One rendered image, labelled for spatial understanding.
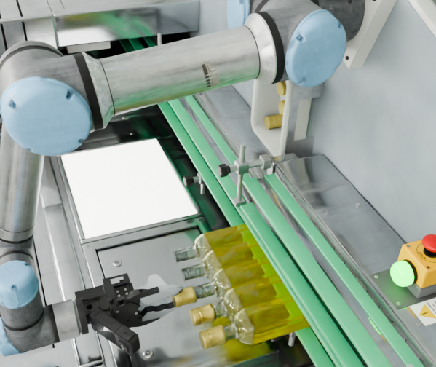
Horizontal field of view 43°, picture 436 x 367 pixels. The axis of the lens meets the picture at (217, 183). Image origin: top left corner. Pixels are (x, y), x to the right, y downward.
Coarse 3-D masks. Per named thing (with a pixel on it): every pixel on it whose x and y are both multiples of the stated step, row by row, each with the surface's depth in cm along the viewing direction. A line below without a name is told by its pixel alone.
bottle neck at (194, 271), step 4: (200, 264) 121; (184, 268) 120; (188, 268) 120; (192, 268) 120; (196, 268) 120; (200, 268) 120; (204, 268) 120; (184, 272) 119; (188, 272) 119; (192, 272) 119; (196, 272) 120; (200, 272) 120; (204, 272) 120; (184, 276) 121; (188, 276) 119; (192, 276) 119; (196, 276) 120; (200, 276) 120; (204, 276) 121; (184, 280) 120
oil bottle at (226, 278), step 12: (240, 264) 119; (252, 264) 119; (264, 264) 120; (216, 276) 117; (228, 276) 117; (240, 276) 117; (252, 276) 117; (264, 276) 117; (216, 288) 116; (228, 288) 115
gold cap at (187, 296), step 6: (186, 288) 115; (192, 288) 115; (180, 294) 114; (186, 294) 114; (192, 294) 114; (174, 300) 114; (180, 300) 113; (186, 300) 114; (192, 300) 114; (180, 306) 114
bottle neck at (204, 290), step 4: (204, 284) 117; (208, 284) 116; (212, 284) 116; (196, 288) 115; (200, 288) 115; (204, 288) 116; (208, 288) 116; (212, 288) 116; (196, 292) 115; (200, 292) 115; (204, 292) 115; (208, 292) 116; (212, 292) 116; (196, 296) 115; (200, 296) 115; (204, 296) 116; (208, 296) 117
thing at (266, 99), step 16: (256, 80) 138; (288, 80) 122; (256, 96) 141; (272, 96) 142; (288, 96) 123; (256, 112) 144; (272, 112) 145; (288, 112) 126; (256, 128) 145; (272, 144) 139
